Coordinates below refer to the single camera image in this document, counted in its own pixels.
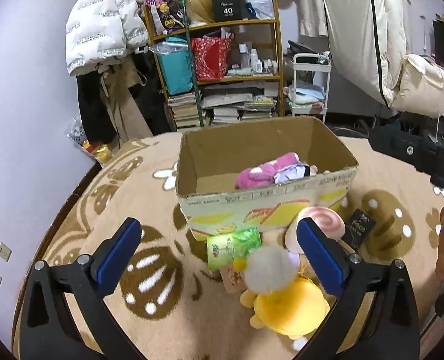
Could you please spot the brown cardboard box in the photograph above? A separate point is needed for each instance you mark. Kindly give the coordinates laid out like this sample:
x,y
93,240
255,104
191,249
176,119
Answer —
x,y
211,159

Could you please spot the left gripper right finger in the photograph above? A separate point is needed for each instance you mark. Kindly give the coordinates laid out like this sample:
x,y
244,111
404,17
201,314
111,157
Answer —
x,y
374,315

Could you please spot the white rolling cart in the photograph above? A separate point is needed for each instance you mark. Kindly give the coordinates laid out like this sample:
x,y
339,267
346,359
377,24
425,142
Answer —
x,y
308,91

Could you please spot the pink swirl roll plush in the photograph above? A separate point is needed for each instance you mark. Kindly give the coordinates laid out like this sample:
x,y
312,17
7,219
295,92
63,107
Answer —
x,y
328,221

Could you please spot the stack of books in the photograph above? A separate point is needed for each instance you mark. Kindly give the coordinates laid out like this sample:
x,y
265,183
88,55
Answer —
x,y
220,109

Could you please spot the red gift bag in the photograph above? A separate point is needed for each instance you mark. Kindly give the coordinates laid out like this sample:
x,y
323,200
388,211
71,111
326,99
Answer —
x,y
211,57

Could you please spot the yellow duck plush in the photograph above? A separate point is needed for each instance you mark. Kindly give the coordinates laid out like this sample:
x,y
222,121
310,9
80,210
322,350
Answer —
x,y
283,300

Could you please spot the wooden bookshelf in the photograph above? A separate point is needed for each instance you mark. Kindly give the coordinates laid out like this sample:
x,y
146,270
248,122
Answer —
x,y
256,56

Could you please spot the teal bag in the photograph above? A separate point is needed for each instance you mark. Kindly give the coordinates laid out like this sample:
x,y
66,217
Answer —
x,y
173,56

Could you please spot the cream cushion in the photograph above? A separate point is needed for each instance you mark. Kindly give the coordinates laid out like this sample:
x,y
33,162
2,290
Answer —
x,y
421,88

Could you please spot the pink strawberry bear plush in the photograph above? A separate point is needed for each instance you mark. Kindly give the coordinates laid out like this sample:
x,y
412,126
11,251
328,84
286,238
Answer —
x,y
263,175

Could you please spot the black box with 40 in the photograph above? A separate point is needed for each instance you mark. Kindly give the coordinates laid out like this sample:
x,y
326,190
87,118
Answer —
x,y
227,10

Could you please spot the small black Face box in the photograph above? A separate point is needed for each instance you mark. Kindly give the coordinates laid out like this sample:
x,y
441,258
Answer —
x,y
358,226

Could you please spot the white puffer jacket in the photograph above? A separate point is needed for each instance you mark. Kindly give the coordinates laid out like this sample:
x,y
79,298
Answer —
x,y
100,33

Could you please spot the blonde wig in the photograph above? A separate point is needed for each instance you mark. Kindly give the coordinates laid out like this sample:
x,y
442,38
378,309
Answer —
x,y
201,11

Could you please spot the purple-haired doll plush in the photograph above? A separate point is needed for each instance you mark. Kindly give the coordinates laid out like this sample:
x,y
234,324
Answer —
x,y
295,172

